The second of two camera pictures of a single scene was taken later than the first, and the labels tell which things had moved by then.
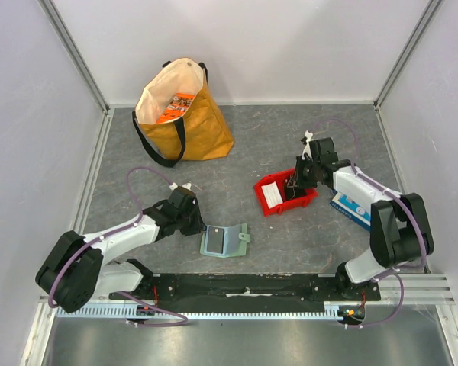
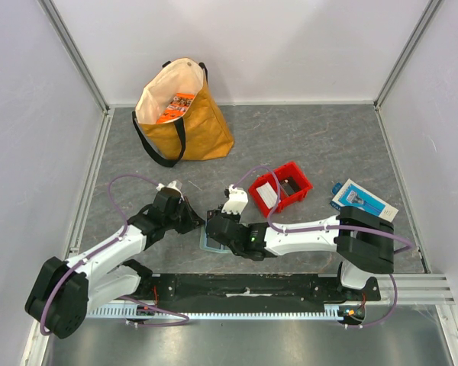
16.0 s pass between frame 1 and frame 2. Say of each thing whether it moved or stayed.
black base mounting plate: stayed
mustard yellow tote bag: stayed
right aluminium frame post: stayed
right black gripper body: moved
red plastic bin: moved
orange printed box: stayed
